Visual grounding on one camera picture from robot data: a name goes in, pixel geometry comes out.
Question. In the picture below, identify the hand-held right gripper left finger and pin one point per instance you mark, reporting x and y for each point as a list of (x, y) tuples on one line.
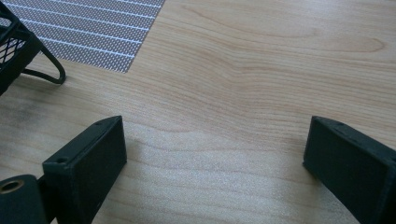
[(84, 168)]

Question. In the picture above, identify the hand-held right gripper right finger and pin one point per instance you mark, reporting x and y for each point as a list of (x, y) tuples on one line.
[(351, 165)]

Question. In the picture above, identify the grey striped placemat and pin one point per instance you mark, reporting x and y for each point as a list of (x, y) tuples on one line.
[(93, 37)]

